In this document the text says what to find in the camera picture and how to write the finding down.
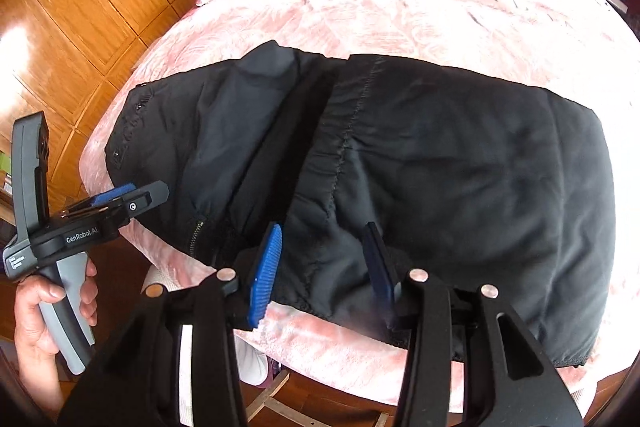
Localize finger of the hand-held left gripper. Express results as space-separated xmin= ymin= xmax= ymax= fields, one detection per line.
xmin=62 ymin=180 xmax=170 ymax=228
xmin=92 ymin=183 xmax=137 ymax=206

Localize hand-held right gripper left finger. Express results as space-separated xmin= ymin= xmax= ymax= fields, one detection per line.
xmin=57 ymin=222 xmax=283 ymax=427

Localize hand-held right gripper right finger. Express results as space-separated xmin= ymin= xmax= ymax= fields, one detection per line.
xmin=362 ymin=222 xmax=583 ymax=427

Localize black quilted pants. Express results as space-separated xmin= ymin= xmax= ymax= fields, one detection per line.
xmin=105 ymin=39 xmax=616 ymax=368

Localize person's left hand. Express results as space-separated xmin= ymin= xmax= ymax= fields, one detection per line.
xmin=12 ymin=259 xmax=98 ymax=388

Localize person's right leg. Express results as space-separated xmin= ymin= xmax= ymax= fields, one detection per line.
xmin=235 ymin=332 xmax=275 ymax=388

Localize orange wooden wardrobe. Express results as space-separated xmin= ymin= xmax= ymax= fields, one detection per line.
xmin=0 ymin=0 xmax=221 ymax=218

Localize pink bed with cover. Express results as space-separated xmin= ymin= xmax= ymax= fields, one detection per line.
xmin=80 ymin=0 xmax=640 ymax=408

